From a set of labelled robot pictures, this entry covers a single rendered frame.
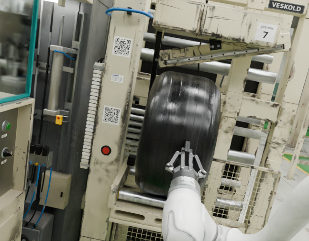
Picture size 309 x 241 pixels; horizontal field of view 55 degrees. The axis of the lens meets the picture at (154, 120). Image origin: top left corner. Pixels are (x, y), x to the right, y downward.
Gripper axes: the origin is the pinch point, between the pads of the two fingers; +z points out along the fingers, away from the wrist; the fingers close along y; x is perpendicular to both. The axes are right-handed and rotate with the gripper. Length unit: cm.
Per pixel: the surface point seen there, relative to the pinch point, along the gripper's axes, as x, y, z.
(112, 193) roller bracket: 30.2, 24.9, 3.6
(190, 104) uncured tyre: -11.3, 1.4, 13.4
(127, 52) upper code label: -21.8, 30.0, 29.6
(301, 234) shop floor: 166, -151, 151
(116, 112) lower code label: 2.6, 30.3, 22.9
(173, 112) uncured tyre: -8.5, 7.0, 10.0
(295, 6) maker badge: -47, -49, 96
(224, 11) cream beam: -41, -8, 62
